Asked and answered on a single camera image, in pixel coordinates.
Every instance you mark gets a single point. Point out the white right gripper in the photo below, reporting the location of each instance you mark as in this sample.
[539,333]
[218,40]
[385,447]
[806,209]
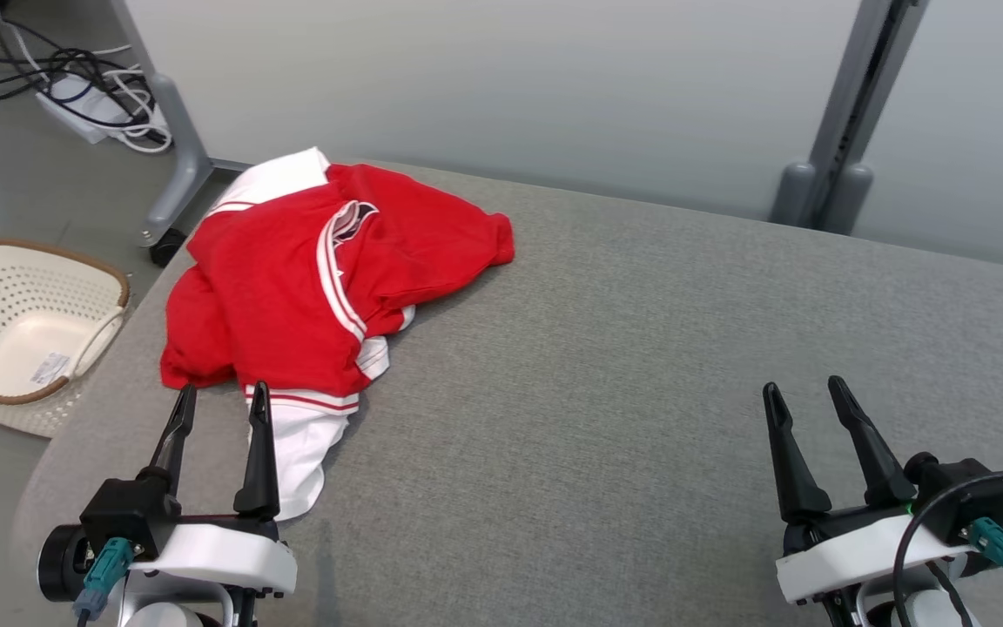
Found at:
[858,553]

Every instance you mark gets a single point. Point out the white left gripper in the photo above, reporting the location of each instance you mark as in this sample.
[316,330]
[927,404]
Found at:
[223,553]

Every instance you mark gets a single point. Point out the red white basketball jersey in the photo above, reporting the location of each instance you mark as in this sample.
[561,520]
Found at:
[266,287]

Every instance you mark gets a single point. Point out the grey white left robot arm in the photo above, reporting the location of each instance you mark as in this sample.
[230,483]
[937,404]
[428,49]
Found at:
[153,614]

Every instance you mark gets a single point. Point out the cream plastic laundry basket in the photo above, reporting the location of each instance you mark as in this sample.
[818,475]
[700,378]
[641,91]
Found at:
[23,331]

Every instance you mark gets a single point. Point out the grey partition leg with caster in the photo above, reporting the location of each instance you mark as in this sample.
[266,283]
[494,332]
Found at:
[175,139]

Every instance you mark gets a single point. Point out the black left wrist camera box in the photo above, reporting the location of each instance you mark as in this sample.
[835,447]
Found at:
[127,514]

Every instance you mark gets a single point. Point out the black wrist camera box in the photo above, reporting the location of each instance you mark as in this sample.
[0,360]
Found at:
[127,514]
[972,496]

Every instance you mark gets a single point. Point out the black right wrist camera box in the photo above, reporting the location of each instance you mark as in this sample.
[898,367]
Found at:
[972,496]

